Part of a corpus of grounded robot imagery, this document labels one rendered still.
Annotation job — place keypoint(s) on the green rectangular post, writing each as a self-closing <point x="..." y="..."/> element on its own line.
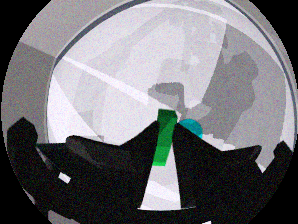
<point x="167" y="120"/>

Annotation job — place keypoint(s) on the cyan circle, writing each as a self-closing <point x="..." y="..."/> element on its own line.
<point x="193" y="126"/>

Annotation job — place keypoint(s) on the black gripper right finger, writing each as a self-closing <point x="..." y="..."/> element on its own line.
<point x="200" y="165"/>

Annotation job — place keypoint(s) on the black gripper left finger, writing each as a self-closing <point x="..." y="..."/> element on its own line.
<point x="132" y="160"/>

